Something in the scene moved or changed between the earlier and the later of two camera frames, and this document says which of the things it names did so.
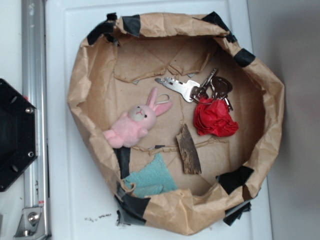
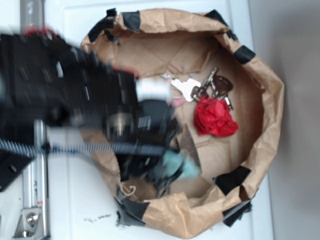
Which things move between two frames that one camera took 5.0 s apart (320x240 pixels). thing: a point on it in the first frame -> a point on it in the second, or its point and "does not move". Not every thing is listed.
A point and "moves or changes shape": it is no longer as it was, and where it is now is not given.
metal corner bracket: (31, 225) does not move
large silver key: (184, 88) does not move
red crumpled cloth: (213, 118) does not move
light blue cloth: (156, 176) moves or changes shape
